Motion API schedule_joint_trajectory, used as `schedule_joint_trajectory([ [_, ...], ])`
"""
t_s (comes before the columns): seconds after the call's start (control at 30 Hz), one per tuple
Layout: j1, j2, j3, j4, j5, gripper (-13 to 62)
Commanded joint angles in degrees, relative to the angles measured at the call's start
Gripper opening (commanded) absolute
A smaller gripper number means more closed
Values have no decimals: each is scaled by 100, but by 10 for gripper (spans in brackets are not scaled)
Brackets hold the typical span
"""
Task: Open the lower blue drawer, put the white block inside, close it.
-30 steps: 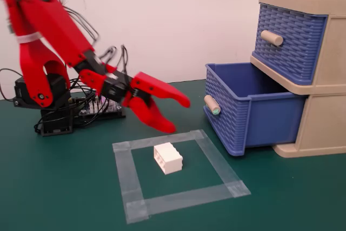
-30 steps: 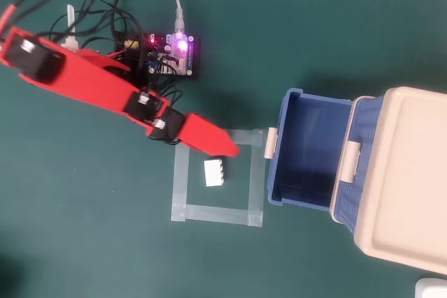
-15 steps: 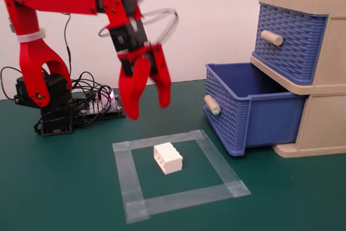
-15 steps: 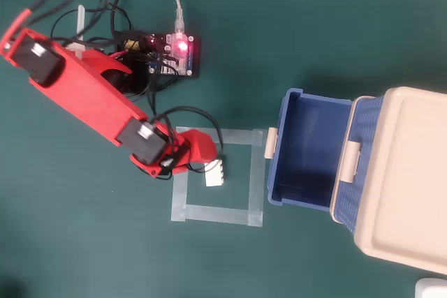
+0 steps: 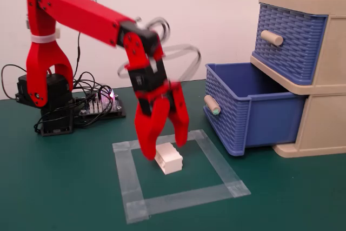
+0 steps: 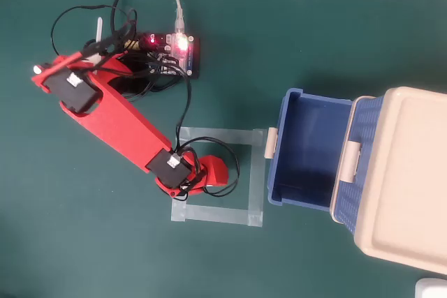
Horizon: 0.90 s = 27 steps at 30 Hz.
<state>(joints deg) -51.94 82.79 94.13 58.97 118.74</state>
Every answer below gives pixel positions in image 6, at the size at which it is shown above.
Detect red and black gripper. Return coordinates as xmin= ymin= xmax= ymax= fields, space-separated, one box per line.
xmin=155 ymin=153 xmax=230 ymax=198

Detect blue woven drawer taped handle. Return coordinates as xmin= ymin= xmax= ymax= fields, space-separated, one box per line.
xmin=264 ymin=87 xmax=354 ymax=212

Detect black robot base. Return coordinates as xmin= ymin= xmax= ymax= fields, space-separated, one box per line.
xmin=83 ymin=38 xmax=182 ymax=100

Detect black electronics control board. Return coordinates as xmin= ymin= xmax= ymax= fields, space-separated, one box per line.
xmin=138 ymin=34 xmax=203 ymax=82

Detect white plastic object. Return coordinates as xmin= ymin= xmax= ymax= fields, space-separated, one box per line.
xmin=414 ymin=278 xmax=447 ymax=298

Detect black gripper servo cable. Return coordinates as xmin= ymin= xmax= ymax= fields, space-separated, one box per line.
xmin=173 ymin=74 xmax=242 ymax=198

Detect blue woven drawer plain handle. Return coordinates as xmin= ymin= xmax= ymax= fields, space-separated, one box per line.
xmin=331 ymin=95 xmax=386 ymax=237

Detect grey usb cable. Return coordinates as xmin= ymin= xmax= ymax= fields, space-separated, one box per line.
xmin=0 ymin=0 xmax=186 ymax=39

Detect white cable tie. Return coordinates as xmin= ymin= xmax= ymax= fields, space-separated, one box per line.
xmin=89 ymin=17 xmax=105 ymax=66

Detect beige plastic drawer cabinet frame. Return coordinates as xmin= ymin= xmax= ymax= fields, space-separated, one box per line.
xmin=330 ymin=86 xmax=447 ymax=276

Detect black shoulder servo cable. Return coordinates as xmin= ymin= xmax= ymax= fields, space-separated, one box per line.
xmin=50 ymin=4 xmax=138 ymax=68

